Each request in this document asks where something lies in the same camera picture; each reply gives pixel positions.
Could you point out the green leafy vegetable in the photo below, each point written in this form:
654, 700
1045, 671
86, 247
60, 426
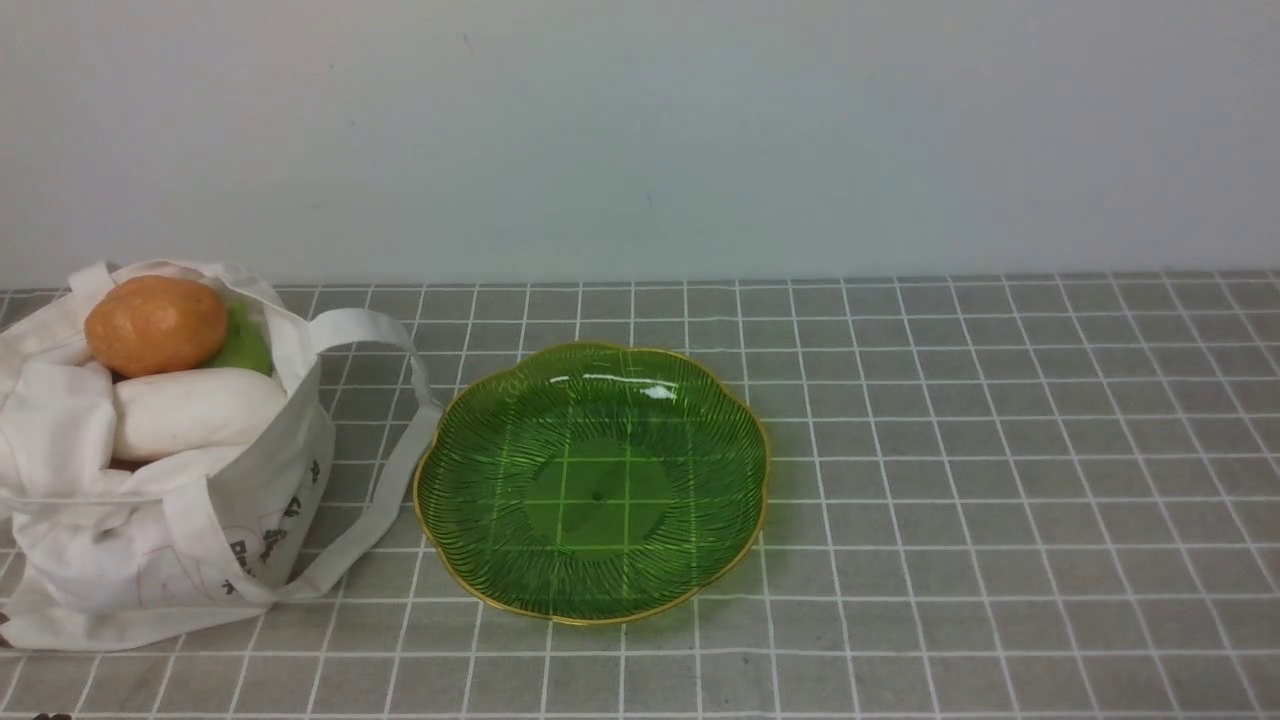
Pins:
245, 347

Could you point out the orange round vegetable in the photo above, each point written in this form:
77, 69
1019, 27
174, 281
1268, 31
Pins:
155, 324

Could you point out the green glass plate gold rim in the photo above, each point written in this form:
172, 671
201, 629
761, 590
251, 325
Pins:
594, 484

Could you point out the white canvas tote bag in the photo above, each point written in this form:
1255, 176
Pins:
117, 558

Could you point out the white radish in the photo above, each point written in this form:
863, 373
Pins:
166, 414

